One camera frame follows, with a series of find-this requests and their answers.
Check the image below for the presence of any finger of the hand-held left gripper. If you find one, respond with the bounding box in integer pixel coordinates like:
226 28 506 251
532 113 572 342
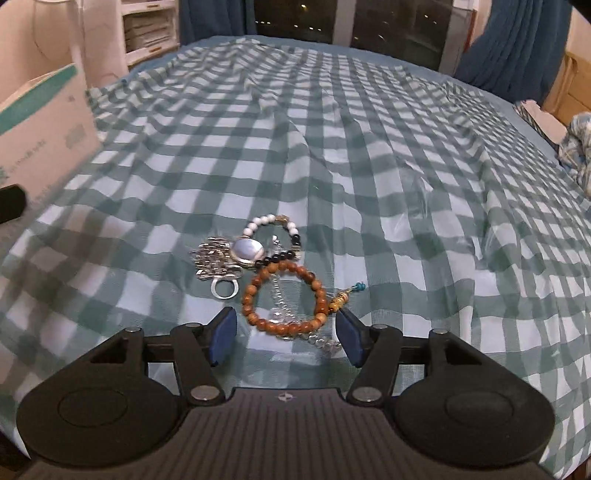
0 184 27 225

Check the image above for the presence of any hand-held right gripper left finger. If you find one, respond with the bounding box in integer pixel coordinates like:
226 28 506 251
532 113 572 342
88 306 239 407

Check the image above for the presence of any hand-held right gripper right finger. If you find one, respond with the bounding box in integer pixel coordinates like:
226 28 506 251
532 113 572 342
335 308 491 407

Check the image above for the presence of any wooden bead bracelet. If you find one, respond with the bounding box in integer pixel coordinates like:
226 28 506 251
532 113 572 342
241 260 369 339

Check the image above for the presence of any white cardboard box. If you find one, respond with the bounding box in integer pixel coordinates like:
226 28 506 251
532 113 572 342
0 64 100 210

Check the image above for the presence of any round silver pendant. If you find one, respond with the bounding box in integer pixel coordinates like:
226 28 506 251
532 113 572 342
231 235 267 269

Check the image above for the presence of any white standing fan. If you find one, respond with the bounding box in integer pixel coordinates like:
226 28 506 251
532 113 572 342
28 0 89 90

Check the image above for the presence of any green checkered cloth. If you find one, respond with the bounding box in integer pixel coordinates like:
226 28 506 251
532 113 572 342
0 36 591 478

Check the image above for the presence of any blue bedsheet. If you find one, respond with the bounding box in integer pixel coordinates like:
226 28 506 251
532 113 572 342
88 34 561 153

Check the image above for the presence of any white drawer unit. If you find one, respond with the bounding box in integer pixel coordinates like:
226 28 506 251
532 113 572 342
121 0 182 68

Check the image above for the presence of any blue curtain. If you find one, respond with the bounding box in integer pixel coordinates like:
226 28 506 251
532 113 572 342
178 0 260 46
454 0 580 106

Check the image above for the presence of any striped pillow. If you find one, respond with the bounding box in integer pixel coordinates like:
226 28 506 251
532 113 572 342
512 99 570 149

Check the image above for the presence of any plaid duvet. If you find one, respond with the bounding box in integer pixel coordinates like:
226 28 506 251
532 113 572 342
556 110 591 200

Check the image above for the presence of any glass balcony door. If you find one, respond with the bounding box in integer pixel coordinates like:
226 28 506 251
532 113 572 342
249 0 474 72

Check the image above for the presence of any silver ring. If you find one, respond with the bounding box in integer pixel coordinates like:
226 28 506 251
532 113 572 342
211 276 241 301

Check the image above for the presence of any silver crystal chain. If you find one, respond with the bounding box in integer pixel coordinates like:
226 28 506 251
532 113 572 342
259 272 345 355

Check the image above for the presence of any white and black bead bracelet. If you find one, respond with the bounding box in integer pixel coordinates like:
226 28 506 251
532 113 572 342
242 213 304 269

